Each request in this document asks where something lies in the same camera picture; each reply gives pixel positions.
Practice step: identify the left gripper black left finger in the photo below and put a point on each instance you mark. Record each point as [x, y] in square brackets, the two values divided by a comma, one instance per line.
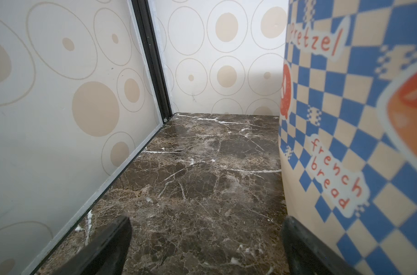
[105, 255]

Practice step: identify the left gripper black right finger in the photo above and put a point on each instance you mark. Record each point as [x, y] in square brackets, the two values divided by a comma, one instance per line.
[308, 255]

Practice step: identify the blue checkered paper bag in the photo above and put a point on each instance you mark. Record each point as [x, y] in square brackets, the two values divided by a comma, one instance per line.
[348, 129]

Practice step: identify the black corner frame post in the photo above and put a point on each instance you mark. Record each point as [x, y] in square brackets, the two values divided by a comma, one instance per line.
[151, 49]

